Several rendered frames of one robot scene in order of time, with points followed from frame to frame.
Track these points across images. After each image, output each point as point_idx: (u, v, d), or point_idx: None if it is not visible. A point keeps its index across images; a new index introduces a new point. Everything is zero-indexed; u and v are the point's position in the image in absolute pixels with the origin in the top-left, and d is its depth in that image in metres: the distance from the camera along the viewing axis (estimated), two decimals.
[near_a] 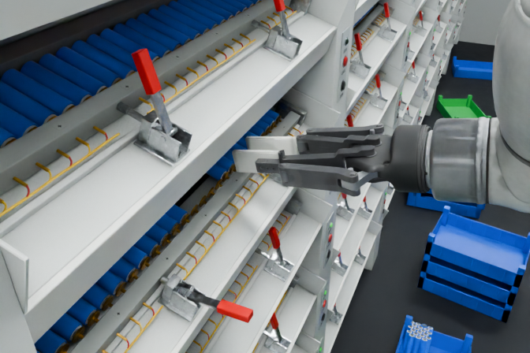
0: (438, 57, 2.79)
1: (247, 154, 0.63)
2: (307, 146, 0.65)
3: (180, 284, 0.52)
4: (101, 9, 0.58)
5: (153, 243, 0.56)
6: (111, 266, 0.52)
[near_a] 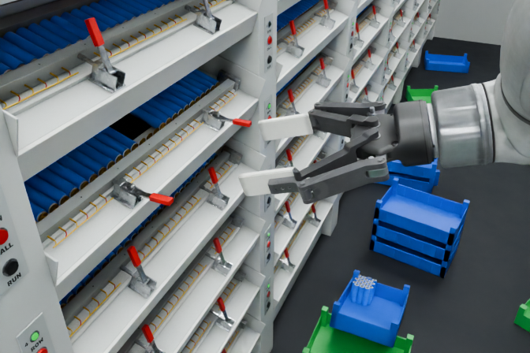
0: (404, 50, 3.03)
1: (255, 177, 0.58)
2: (319, 120, 0.68)
3: (125, 183, 0.76)
4: None
5: (109, 159, 0.80)
6: (78, 172, 0.76)
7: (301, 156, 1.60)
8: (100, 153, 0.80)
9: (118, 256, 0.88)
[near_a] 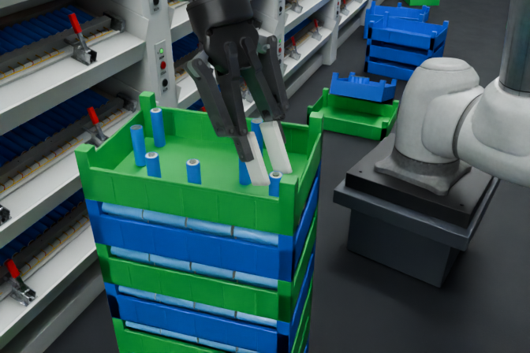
0: None
1: (248, 169, 0.64)
2: (271, 112, 0.65)
3: None
4: None
5: None
6: None
7: None
8: None
9: None
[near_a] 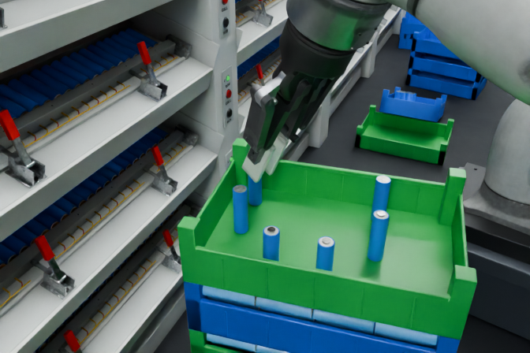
0: None
1: (247, 158, 0.65)
2: (289, 127, 0.62)
3: None
4: None
5: None
6: None
7: None
8: None
9: None
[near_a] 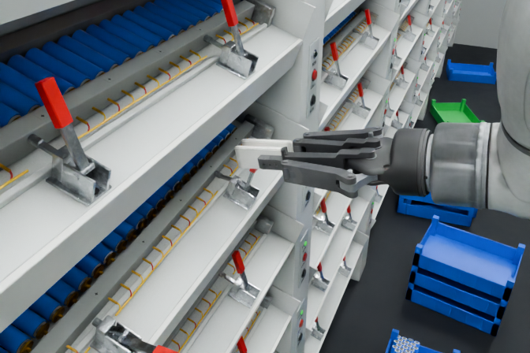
0: (431, 61, 2.75)
1: (249, 150, 0.63)
2: (304, 150, 0.64)
3: (113, 327, 0.48)
4: (35, 24, 0.54)
5: (82, 276, 0.51)
6: (33, 305, 0.48)
7: (335, 202, 1.32)
8: None
9: None
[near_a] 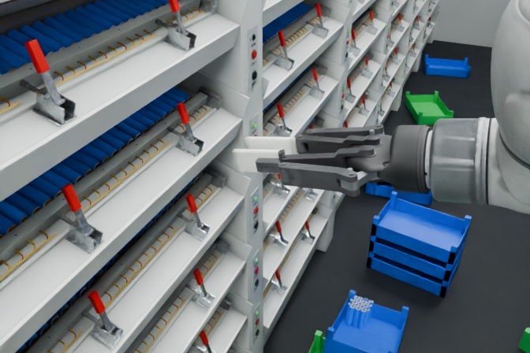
0: (403, 55, 2.94)
1: (247, 154, 0.63)
2: (306, 147, 0.64)
3: (71, 221, 0.67)
4: (27, 9, 0.73)
5: (57, 189, 0.71)
6: (19, 206, 0.67)
7: None
8: (47, 182, 0.71)
9: (81, 299, 0.78)
